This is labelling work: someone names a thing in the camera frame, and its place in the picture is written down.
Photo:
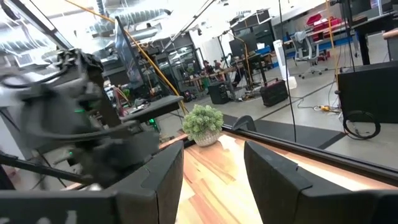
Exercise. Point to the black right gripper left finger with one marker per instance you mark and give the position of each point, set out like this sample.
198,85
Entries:
149,199

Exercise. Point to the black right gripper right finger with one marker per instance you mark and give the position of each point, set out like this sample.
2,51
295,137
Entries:
280,199

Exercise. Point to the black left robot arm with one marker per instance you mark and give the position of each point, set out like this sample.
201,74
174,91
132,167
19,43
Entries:
53,112

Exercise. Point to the black side desk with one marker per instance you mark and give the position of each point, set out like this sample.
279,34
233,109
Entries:
155,107

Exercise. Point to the black floor mat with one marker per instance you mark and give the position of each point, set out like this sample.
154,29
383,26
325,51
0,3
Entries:
308,133

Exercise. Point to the black curved stand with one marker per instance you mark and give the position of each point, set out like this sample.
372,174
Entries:
245,123

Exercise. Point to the green plant in white pot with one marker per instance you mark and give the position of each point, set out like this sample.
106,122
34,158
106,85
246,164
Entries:
202,124

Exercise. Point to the black monitor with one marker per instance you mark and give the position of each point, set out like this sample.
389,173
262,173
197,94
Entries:
126,53

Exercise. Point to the yellow floor plug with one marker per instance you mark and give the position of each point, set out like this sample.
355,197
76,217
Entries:
325,108

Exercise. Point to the black hard case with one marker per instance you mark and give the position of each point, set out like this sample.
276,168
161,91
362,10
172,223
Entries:
274,92

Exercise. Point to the black storage box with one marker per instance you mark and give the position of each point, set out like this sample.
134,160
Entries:
218,92

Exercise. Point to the person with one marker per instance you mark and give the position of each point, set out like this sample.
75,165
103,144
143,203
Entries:
207,68

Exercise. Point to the white tower fan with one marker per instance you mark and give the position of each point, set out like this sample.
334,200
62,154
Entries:
281,62

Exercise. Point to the large black cabinet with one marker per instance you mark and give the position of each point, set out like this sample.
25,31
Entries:
368,91

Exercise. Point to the white office chair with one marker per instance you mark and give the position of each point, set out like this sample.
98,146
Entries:
306,49

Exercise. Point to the red storage bins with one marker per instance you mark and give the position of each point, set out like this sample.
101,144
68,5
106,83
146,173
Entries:
320,23

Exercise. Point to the black table edge rail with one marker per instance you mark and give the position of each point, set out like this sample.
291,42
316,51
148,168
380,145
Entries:
311,151

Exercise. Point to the black frame strut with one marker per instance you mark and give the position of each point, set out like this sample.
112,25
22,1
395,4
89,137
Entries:
40,169

